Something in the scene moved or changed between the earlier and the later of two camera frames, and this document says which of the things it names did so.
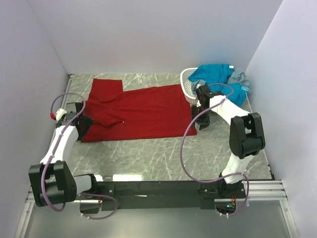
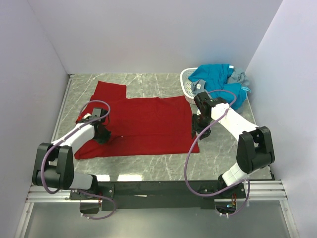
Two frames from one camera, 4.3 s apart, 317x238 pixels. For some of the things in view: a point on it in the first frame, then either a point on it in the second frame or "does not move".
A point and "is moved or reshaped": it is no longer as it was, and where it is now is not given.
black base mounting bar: [156, 196] does not move
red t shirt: [160, 112] is moved or reshaped
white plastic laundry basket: [186, 85] does not move
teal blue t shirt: [219, 74] does not move
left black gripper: [87, 122] to [106, 136]
